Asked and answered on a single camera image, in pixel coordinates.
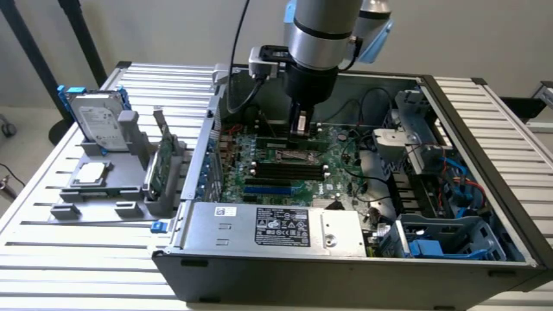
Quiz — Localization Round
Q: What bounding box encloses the red SATA wire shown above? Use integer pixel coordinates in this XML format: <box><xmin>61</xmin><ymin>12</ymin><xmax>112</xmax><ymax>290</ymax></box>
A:
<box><xmin>435</xmin><ymin>180</ymin><xmax>487</xmax><ymax>213</ymax></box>

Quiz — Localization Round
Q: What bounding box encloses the thin black floor cable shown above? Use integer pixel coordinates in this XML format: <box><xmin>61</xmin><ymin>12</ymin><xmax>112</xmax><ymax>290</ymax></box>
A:
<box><xmin>0</xmin><ymin>163</ymin><xmax>28</xmax><ymax>200</ymax></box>

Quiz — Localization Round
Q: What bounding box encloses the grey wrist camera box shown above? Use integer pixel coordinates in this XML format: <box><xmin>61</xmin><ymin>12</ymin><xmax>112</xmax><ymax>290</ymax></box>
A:
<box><xmin>247</xmin><ymin>45</ymin><xmax>289</xmax><ymax>80</ymax></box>

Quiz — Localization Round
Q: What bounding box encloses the grey plastic fan shroud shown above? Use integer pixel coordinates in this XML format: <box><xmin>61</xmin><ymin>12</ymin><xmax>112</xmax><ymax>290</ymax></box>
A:
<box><xmin>371</xmin><ymin>127</ymin><xmax>421</xmax><ymax>154</ymax></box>

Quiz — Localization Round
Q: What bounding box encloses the green RAM stick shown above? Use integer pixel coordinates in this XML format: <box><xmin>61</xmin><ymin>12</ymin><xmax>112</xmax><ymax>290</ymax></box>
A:
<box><xmin>255</xmin><ymin>137</ymin><xmax>328</xmax><ymax>152</ymax></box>

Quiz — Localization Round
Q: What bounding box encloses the black open PC case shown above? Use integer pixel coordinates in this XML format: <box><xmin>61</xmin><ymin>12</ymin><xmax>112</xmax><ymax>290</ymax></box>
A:
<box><xmin>151</xmin><ymin>62</ymin><xmax>553</xmax><ymax>305</ymax></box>

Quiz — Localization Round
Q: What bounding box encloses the CPU socket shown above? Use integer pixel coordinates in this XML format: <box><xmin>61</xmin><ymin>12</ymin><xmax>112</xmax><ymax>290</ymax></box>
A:
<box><xmin>267</xmin><ymin>148</ymin><xmax>321</xmax><ymax>163</ymax></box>

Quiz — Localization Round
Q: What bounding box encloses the blue plastic disk bay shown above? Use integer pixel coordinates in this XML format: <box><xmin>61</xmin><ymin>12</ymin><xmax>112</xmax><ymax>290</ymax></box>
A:
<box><xmin>395</xmin><ymin>213</ymin><xmax>508</xmax><ymax>260</ymax></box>

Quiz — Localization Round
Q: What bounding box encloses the black looped power wire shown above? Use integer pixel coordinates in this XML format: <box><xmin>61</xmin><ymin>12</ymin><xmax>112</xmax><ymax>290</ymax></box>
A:
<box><xmin>356</xmin><ymin>86</ymin><xmax>395</xmax><ymax>128</ymax></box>

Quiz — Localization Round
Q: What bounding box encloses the green Dell motherboard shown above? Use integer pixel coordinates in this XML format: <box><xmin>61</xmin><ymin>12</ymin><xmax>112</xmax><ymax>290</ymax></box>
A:
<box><xmin>193</xmin><ymin>122</ymin><xmax>392</xmax><ymax>209</ymax></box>

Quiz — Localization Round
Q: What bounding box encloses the grey chair caster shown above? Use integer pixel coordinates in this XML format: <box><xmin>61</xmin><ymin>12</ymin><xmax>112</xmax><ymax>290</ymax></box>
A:
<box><xmin>0</xmin><ymin>113</ymin><xmax>19</xmax><ymax>138</ymax></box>

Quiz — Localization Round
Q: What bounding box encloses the black camera cable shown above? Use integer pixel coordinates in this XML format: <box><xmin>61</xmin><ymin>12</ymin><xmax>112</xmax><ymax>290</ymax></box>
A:
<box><xmin>224</xmin><ymin>0</ymin><xmax>265</xmax><ymax>115</ymax></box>

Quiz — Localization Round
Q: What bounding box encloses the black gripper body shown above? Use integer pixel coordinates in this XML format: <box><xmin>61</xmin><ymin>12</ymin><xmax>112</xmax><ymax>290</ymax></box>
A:
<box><xmin>285</xmin><ymin>62</ymin><xmax>340</xmax><ymax>108</ymax></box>

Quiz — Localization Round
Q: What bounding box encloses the grey plastic parts rack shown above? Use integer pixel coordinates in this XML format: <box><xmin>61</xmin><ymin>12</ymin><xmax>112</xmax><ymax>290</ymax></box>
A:
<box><xmin>47</xmin><ymin>109</ymin><xmax>193</xmax><ymax>224</ymax></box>

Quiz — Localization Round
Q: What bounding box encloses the blue disk caddy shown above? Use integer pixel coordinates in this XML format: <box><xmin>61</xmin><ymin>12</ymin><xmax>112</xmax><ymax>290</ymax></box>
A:
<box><xmin>56</xmin><ymin>84</ymin><xmax>132</xmax><ymax>157</ymax></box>

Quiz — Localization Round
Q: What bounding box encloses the black RAM slot bank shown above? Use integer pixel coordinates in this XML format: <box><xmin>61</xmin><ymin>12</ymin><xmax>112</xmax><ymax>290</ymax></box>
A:
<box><xmin>253</xmin><ymin>161</ymin><xmax>325</xmax><ymax>181</ymax></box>

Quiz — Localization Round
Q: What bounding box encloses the silver hard disk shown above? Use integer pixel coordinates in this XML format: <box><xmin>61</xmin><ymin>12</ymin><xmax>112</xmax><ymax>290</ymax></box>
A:
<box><xmin>68</xmin><ymin>92</ymin><xmax>131</xmax><ymax>152</ymax></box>

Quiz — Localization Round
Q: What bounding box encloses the silver power supply unit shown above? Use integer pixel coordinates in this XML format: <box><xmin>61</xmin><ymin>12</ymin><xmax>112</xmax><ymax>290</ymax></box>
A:
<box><xmin>180</xmin><ymin>202</ymin><xmax>369</xmax><ymax>259</ymax></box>

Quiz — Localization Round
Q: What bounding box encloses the silver CPU chip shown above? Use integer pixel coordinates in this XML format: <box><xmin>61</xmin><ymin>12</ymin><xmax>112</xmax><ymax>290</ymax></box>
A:
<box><xmin>72</xmin><ymin>162</ymin><xmax>107</xmax><ymax>186</ymax></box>

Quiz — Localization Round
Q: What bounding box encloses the blue expansion slot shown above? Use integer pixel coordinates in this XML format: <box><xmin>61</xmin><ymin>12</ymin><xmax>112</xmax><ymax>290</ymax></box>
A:
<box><xmin>244</xmin><ymin>185</ymin><xmax>292</xmax><ymax>196</ymax></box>

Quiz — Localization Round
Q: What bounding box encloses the black tripod stand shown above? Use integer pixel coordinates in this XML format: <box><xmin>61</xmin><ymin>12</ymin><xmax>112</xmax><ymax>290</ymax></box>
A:
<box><xmin>0</xmin><ymin>0</ymin><xmax>109</xmax><ymax>145</ymax></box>

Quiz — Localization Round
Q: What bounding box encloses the metal disk bay cage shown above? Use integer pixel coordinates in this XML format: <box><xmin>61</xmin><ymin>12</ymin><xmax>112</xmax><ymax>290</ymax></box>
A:
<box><xmin>391</xmin><ymin>89</ymin><xmax>456</xmax><ymax>176</ymax></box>

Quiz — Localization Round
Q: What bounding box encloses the blue SATA wire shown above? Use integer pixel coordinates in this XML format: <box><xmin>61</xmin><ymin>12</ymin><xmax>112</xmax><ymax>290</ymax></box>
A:
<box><xmin>436</xmin><ymin>155</ymin><xmax>475</xmax><ymax>210</ymax></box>

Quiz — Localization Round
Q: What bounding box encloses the black and silver side frame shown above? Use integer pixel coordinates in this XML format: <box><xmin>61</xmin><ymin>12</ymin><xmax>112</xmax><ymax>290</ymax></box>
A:
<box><xmin>500</xmin><ymin>80</ymin><xmax>553</xmax><ymax>132</ymax></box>

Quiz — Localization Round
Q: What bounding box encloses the green graphics card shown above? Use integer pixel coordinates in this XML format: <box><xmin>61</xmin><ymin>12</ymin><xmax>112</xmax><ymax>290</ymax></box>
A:
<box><xmin>144</xmin><ymin>122</ymin><xmax>179</xmax><ymax>199</ymax></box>

